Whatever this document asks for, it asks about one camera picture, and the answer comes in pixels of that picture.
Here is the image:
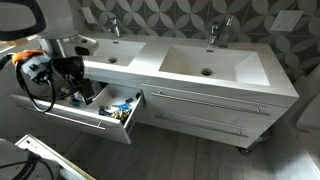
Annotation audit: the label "lower right drawer handle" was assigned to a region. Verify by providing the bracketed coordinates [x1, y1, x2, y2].
[154, 114, 249, 138]

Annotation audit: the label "drawer handle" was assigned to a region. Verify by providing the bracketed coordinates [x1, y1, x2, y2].
[154, 114, 249, 138]
[150, 92, 271, 116]

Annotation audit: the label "black hair brush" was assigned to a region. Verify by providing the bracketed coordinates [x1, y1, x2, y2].
[98, 106, 112, 116]

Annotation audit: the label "blue handled scissors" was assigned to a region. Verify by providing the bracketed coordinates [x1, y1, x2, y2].
[112, 103, 132, 111]

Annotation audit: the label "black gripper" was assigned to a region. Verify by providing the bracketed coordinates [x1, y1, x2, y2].
[51, 56, 94, 105]

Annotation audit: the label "chrome faucet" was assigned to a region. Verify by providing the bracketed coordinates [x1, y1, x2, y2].
[108, 18, 122, 38]
[208, 23, 218, 45]

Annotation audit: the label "wooden robot platform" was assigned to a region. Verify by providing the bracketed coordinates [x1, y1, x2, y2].
[16, 134, 96, 180]

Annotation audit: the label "white double sink vanity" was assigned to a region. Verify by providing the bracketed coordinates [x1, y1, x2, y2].
[84, 34, 299, 148]

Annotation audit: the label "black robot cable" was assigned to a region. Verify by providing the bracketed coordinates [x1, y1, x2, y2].
[0, 53, 57, 114]

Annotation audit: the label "upper right drawer handle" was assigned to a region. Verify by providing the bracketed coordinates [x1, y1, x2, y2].
[150, 92, 271, 116]

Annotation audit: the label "chrome left faucet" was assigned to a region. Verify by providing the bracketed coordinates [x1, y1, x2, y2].
[108, 18, 122, 38]

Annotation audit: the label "white toilet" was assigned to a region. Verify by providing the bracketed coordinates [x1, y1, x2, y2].
[294, 65, 320, 167]

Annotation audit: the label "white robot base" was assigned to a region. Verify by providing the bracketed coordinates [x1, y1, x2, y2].
[0, 139, 60, 180]

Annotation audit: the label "chrome right faucet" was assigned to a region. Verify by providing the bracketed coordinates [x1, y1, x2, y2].
[208, 23, 218, 45]

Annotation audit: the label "white open drawer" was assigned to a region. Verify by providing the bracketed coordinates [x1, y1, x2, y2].
[10, 84, 143, 144]

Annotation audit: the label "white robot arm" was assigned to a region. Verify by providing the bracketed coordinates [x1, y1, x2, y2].
[0, 0, 99, 104]

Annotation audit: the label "white wall outlet plate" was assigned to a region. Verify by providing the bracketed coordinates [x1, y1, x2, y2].
[270, 10, 304, 32]

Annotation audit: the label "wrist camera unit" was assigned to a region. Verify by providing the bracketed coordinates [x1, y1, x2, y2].
[22, 55, 52, 85]

